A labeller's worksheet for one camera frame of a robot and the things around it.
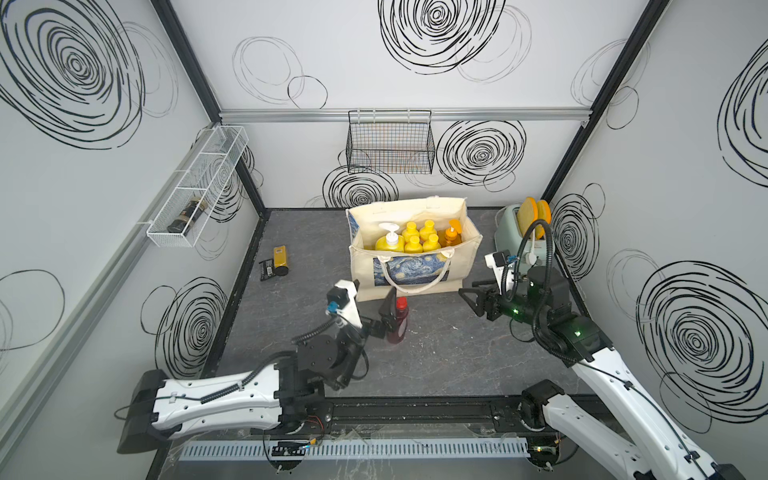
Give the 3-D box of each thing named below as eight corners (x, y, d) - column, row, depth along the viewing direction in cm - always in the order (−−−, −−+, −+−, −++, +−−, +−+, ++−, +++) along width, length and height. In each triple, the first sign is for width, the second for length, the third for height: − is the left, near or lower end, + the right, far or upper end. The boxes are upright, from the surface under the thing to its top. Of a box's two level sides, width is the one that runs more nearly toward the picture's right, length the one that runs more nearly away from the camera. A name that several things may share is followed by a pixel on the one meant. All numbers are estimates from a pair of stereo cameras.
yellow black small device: (263, 280, 102) (259, 273, 98) (264, 256, 108) (260, 249, 105) (288, 275, 103) (285, 268, 100) (288, 252, 110) (284, 245, 106)
